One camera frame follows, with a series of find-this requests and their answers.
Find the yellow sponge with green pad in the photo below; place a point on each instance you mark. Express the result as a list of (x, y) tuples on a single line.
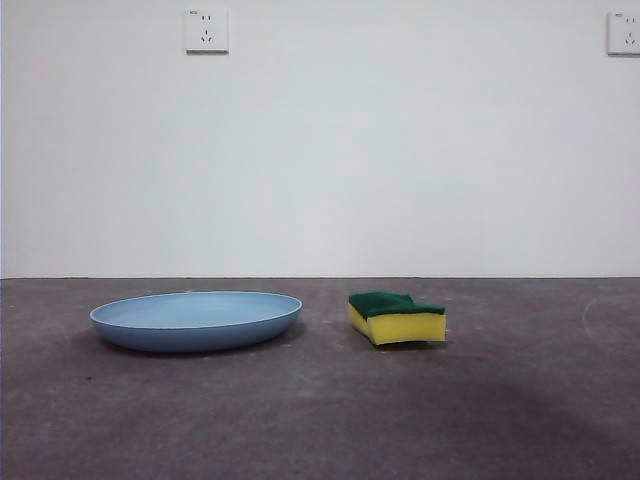
[(405, 325)]

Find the light blue round plate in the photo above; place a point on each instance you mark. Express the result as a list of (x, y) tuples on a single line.
[(200, 320)]

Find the white wall power socket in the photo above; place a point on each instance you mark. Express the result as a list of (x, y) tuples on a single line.
[(625, 32), (207, 30)]

